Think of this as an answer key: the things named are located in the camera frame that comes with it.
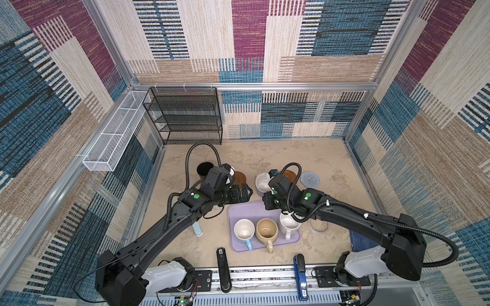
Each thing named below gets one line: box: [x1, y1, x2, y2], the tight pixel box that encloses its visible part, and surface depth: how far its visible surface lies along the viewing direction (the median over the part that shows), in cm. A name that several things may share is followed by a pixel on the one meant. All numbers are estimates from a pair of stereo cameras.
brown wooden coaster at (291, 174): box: [282, 169, 297, 183], surface depth 104 cm
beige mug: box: [255, 218, 279, 255], surface depth 79 cm
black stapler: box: [216, 247, 233, 294], surface depth 73 cm
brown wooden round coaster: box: [233, 170, 247, 190], surface depth 104 cm
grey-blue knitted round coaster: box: [299, 170, 321, 189], surface depth 104 cm
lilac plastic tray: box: [227, 200, 301, 252], surface depth 84 cm
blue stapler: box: [293, 253, 309, 302], surface depth 73 cm
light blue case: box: [192, 221, 203, 238], surface depth 85 cm
